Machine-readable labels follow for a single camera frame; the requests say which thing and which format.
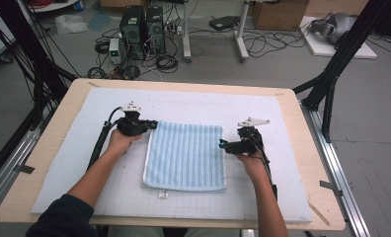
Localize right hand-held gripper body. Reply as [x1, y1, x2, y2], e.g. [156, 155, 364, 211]
[227, 117, 271, 156]

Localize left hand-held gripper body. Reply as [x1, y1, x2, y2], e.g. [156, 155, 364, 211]
[115, 101, 151, 137]

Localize light blue striped towel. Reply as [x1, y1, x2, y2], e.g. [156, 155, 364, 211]
[142, 119, 228, 199]

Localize person's left hand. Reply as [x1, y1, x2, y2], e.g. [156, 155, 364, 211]
[108, 128, 142, 156]

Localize person's right hand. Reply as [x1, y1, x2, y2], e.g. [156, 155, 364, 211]
[236, 152, 268, 184]

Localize white foam mat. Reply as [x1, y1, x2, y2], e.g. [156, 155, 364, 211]
[30, 87, 314, 223]

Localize light wooden table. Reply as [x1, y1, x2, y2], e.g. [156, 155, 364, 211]
[0, 77, 347, 231]

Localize grey power supply unit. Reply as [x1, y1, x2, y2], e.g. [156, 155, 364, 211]
[109, 38, 121, 65]

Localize black tape piece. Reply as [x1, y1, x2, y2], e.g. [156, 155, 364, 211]
[319, 180, 344, 198]
[14, 163, 36, 175]

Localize black computer tower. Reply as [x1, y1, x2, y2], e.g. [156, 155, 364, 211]
[145, 5, 167, 55]
[118, 4, 147, 61]

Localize white desk leg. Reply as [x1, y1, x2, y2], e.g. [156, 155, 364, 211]
[182, 0, 193, 63]
[234, 0, 251, 63]

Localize thin wooden stick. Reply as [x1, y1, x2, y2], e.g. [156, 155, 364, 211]
[307, 200, 331, 227]

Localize teal plastic sheet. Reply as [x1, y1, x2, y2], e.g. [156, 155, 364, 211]
[87, 9, 114, 33]

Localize person's dark left sleeve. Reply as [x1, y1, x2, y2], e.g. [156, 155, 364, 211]
[25, 194, 96, 237]

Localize clear plastic bag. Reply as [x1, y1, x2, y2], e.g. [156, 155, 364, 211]
[54, 13, 90, 36]

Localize black flat device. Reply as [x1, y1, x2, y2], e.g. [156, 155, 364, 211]
[208, 15, 241, 32]

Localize brown cardboard box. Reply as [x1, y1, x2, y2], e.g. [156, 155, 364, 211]
[251, 0, 310, 32]

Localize white floor board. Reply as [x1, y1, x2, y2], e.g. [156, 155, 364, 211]
[298, 15, 378, 60]

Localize grey headset device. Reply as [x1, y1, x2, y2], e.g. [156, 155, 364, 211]
[309, 12, 357, 45]

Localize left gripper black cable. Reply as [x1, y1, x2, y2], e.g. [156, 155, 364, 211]
[87, 106, 122, 171]

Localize coiled black cable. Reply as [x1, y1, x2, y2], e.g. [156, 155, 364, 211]
[155, 53, 180, 74]

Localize aluminium rail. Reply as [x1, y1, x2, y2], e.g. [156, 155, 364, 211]
[300, 102, 371, 237]
[0, 108, 41, 215]

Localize tangled black floor cables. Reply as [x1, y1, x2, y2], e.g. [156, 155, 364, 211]
[242, 28, 311, 58]

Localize black metal frame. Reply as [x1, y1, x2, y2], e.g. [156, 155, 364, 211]
[291, 0, 391, 143]
[0, 0, 79, 186]

